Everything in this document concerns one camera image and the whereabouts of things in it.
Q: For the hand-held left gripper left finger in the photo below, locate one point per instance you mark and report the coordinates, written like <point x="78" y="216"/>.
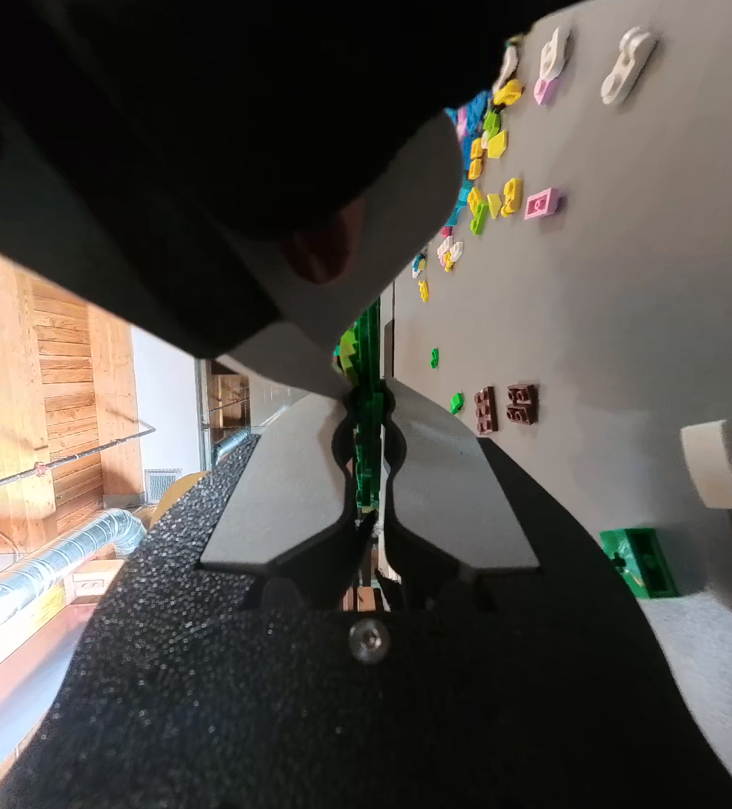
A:
<point x="277" y="493"/>

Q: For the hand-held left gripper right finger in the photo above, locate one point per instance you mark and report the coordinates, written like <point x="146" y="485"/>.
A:
<point x="454" y="493"/>

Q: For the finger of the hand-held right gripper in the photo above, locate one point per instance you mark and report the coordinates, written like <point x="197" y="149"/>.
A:
<point x="404" y="183"/>
<point x="119" y="265"/>

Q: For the green lego build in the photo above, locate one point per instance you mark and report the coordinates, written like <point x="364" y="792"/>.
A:
<point x="366" y="379"/>

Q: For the brown square lego plate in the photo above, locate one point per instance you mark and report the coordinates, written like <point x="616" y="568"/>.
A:
<point x="484" y="411"/>

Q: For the green lego slope piece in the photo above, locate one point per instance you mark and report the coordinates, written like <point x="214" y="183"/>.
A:
<point x="456" y="402"/>

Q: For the pile of colourful lego bricks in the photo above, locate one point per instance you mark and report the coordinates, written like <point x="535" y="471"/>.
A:
<point x="486" y="145"/>

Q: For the yellow lego clip piece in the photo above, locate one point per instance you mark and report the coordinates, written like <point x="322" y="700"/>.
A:
<point x="424" y="291"/>

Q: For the dark brown lego plate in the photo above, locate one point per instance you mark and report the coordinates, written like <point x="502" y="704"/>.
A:
<point x="522" y="404"/>

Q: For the pink lego plate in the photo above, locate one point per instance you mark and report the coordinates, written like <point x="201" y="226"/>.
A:
<point x="543" y="203"/>

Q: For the green lego brick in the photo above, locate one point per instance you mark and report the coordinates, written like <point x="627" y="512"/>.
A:
<point x="641" y="562"/>

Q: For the white rounded lego plate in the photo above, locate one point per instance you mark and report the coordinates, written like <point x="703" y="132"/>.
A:
<point x="628" y="63"/>
<point x="555" y="50"/>

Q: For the white curved lego brick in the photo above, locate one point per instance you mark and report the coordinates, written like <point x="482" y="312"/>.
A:
<point x="716" y="464"/>

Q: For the person's right hand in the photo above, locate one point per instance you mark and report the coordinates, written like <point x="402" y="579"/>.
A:
<point x="321" y="253"/>

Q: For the metal railing pipe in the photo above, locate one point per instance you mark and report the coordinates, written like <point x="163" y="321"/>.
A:
<point x="56" y="464"/>

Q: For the white wall vent grille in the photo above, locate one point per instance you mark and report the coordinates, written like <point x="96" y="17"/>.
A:
<point x="163" y="485"/>

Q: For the silver flexible air duct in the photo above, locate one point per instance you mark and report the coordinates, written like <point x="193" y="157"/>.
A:
<point x="37" y="569"/>

